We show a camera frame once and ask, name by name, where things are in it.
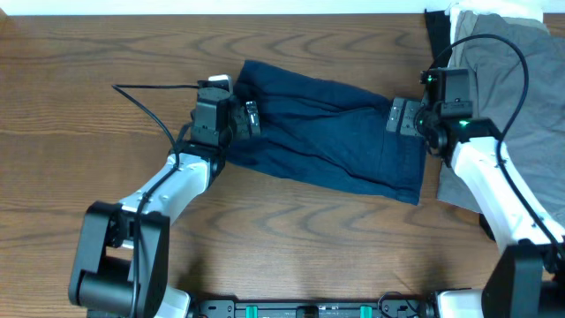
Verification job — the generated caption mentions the grey shorts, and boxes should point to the grey shorts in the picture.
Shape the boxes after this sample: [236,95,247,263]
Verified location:
[458,14,564,223]

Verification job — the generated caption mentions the beige garment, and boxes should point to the beige garment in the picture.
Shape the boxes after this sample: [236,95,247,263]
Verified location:
[448,11,550,67]

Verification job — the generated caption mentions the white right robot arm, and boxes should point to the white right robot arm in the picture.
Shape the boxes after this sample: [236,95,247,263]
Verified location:
[387,68,564,317]

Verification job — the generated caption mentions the black garment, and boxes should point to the black garment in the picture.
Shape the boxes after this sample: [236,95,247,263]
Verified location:
[424,11,452,69]

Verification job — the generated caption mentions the white garment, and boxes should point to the white garment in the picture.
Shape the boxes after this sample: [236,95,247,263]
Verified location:
[444,0,544,23]

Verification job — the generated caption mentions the navy blue shorts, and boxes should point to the navy blue shorts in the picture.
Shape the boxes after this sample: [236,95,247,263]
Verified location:
[228,60,426,205]

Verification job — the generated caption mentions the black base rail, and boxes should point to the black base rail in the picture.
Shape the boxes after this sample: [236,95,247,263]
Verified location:
[186,291,436,318]

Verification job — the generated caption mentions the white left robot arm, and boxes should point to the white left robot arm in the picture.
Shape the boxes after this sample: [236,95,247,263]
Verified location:
[68,85,260,318]

